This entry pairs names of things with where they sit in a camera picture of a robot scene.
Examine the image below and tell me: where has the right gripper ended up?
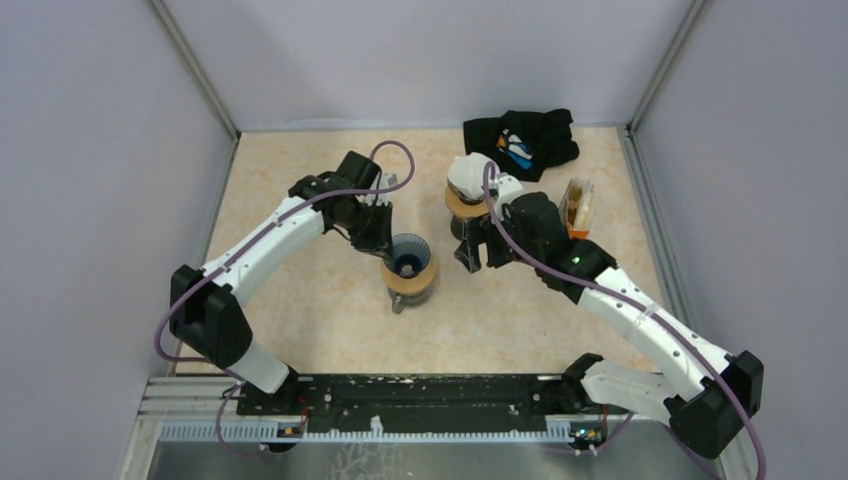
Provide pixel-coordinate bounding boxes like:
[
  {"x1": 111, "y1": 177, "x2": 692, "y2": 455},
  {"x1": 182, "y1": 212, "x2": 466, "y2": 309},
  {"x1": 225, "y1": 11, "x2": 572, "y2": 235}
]
[{"x1": 455, "y1": 208, "x2": 542, "y2": 273}]

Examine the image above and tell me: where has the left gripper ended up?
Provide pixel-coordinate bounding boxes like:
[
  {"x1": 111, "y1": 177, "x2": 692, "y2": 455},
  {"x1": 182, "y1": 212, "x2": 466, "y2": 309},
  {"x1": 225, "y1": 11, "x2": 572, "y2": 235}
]
[{"x1": 337, "y1": 197, "x2": 397, "y2": 261}]

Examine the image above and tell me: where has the blue glass dripper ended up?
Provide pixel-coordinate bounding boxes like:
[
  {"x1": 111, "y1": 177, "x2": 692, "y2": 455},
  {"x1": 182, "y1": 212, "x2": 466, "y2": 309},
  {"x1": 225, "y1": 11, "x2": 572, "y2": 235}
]
[{"x1": 385, "y1": 233, "x2": 431, "y2": 278}]

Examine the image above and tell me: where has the wooden dripper holder ring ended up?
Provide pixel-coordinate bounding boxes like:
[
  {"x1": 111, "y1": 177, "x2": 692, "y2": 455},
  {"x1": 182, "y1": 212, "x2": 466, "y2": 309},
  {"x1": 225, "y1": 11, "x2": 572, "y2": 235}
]
[{"x1": 443, "y1": 186, "x2": 495, "y2": 221}]

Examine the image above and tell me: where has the clear ribbed glass dripper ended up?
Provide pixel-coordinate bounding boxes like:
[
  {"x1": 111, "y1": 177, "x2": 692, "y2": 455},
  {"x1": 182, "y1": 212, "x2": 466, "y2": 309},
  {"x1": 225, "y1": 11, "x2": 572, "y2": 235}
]
[{"x1": 450, "y1": 189, "x2": 483, "y2": 205}]

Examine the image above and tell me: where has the clear glass carafe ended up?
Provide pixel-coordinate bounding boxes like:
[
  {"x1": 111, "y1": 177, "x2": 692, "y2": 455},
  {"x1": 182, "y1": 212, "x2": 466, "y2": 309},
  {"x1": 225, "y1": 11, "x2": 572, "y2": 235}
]
[{"x1": 388, "y1": 288, "x2": 432, "y2": 315}]

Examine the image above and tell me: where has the white paper coffee filter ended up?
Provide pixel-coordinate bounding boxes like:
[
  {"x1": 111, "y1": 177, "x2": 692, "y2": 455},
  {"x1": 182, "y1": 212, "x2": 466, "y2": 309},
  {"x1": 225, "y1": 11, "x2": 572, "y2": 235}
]
[{"x1": 447, "y1": 152, "x2": 493, "y2": 198}]

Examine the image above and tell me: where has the orange coffee filter pack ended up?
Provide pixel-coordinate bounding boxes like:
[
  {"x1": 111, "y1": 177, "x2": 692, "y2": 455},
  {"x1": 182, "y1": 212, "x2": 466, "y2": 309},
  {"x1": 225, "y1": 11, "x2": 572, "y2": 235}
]
[{"x1": 559, "y1": 178, "x2": 594, "y2": 239}]

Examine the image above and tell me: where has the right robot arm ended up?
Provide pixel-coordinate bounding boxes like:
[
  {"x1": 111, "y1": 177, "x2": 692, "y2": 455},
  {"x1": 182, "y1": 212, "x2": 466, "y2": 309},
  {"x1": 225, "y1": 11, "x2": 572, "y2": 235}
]
[{"x1": 455, "y1": 189, "x2": 764, "y2": 459}]

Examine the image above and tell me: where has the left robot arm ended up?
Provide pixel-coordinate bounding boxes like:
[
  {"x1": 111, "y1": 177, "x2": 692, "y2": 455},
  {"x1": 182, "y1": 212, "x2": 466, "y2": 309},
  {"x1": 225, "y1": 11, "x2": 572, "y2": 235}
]
[{"x1": 167, "y1": 151, "x2": 402, "y2": 414}]

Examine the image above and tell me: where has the black printed cloth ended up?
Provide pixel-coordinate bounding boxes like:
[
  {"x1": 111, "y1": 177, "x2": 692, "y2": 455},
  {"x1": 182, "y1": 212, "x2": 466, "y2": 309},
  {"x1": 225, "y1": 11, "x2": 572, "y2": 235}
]
[{"x1": 462, "y1": 108, "x2": 580, "y2": 183}]

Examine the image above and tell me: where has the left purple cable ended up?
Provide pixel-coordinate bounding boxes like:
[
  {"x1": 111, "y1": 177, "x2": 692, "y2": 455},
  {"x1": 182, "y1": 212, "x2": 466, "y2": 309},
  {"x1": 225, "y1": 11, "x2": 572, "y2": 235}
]
[{"x1": 153, "y1": 140, "x2": 417, "y2": 458}]

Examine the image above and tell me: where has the purple cable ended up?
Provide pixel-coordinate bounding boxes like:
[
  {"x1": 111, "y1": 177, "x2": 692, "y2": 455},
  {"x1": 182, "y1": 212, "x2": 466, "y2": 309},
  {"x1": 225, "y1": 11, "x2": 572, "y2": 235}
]
[
  {"x1": 153, "y1": 140, "x2": 417, "y2": 458},
  {"x1": 481, "y1": 160, "x2": 768, "y2": 480}
]

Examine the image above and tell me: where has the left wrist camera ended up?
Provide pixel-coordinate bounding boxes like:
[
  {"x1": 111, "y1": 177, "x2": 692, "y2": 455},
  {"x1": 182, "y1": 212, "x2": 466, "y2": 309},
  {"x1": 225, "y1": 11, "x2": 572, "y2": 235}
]
[{"x1": 374, "y1": 173, "x2": 399, "y2": 190}]

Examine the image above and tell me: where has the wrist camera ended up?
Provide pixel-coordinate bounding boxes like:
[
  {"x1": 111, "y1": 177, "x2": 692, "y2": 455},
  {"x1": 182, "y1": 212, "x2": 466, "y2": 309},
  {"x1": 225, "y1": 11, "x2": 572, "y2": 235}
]
[
  {"x1": 489, "y1": 173, "x2": 526, "y2": 220},
  {"x1": 374, "y1": 173, "x2": 399, "y2": 190}
]

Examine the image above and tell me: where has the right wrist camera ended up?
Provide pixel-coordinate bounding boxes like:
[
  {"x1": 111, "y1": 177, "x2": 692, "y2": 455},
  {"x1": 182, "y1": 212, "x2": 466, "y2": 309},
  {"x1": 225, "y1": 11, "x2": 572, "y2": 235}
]
[{"x1": 489, "y1": 173, "x2": 526, "y2": 220}]

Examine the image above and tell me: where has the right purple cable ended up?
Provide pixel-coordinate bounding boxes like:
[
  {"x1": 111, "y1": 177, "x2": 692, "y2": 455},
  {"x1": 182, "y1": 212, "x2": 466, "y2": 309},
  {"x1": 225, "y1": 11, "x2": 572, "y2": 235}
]
[{"x1": 481, "y1": 160, "x2": 768, "y2": 480}]

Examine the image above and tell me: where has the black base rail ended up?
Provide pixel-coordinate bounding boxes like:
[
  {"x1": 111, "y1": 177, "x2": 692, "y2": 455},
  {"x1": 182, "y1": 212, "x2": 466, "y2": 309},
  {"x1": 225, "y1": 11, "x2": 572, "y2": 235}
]
[{"x1": 236, "y1": 374, "x2": 621, "y2": 449}]

